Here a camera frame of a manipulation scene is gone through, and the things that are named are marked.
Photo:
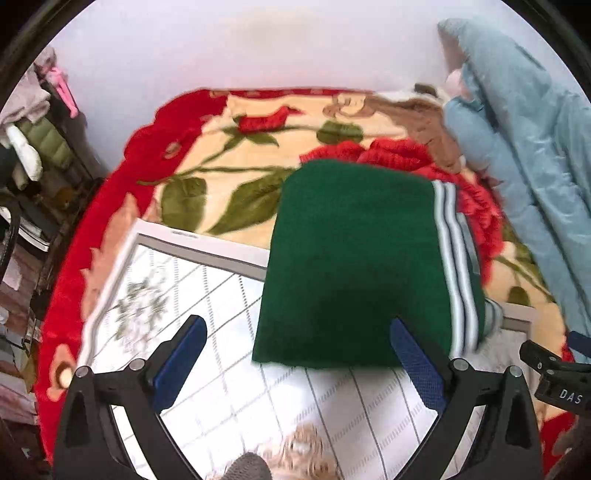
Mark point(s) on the white diamond pattern cloth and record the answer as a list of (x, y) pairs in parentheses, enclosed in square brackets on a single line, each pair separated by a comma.
[(146, 279)]

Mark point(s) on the light blue quilted duvet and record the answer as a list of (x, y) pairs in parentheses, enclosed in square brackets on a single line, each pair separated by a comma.
[(530, 136)]

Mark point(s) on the red floral blanket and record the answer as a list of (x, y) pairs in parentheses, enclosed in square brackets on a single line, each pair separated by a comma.
[(182, 169)]

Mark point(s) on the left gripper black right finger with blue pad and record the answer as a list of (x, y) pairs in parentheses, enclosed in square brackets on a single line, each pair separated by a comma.
[(507, 444)]

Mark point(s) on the green white varsity jacket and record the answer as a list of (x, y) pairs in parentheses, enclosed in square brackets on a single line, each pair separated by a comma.
[(355, 247)]

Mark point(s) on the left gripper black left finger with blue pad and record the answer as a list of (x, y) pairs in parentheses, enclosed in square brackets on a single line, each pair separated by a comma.
[(89, 444)]

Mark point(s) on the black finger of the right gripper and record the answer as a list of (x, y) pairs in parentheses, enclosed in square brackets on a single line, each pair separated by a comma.
[(541, 359)]

